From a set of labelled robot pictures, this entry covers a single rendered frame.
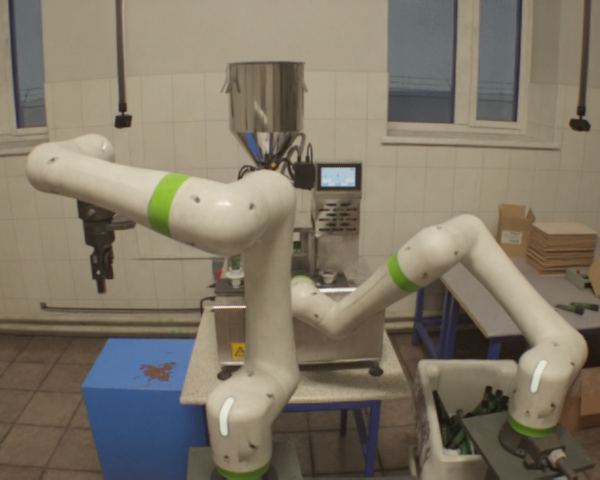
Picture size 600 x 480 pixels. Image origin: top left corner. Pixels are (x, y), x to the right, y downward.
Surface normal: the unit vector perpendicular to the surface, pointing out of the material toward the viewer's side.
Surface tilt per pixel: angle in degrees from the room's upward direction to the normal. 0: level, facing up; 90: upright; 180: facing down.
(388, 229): 90
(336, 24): 90
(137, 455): 90
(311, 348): 90
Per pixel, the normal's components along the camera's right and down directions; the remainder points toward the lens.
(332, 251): 0.05, 0.31
